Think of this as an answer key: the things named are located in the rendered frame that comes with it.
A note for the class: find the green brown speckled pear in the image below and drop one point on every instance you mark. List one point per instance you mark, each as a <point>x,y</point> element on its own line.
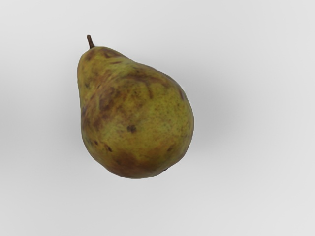
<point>137,118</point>

